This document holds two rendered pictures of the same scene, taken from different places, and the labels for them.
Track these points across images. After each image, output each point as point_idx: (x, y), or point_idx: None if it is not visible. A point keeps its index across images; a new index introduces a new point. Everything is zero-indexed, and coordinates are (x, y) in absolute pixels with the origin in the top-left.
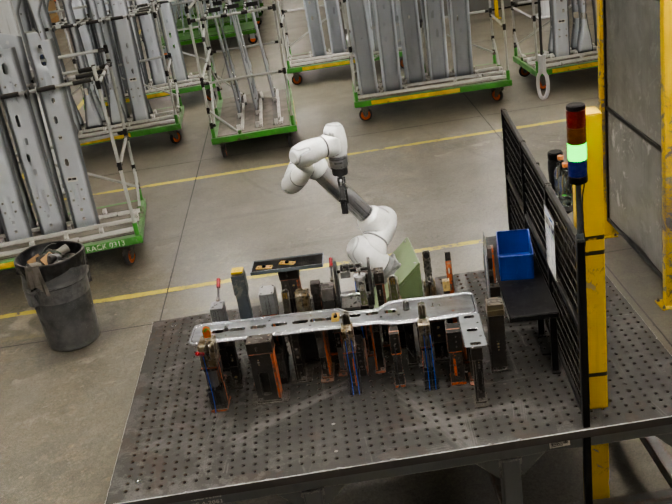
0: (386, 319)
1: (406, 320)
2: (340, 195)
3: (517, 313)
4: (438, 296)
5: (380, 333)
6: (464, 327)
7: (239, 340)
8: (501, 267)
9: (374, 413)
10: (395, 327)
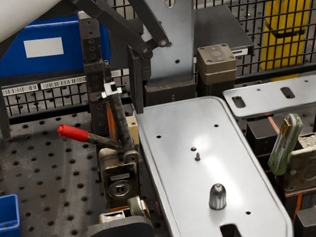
0: (277, 233)
1: (271, 194)
2: (157, 21)
3: (238, 38)
4: (152, 155)
5: None
6: (281, 102)
7: None
8: (107, 38)
9: None
10: (302, 213)
